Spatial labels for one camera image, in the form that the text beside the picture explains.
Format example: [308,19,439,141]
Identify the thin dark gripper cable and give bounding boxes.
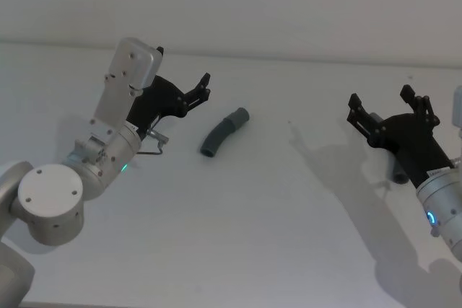
[136,128,170,158]

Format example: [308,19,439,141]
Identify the white table cloth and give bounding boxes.
[0,39,462,308]

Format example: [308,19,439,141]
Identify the curved grey plastic pipe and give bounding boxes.
[199,106,251,159]

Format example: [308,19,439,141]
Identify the short grey plastic pipe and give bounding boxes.
[391,166,409,185]

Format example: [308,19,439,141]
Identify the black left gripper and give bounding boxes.
[125,45,212,140]

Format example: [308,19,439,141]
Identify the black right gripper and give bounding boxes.
[346,84,456,189]

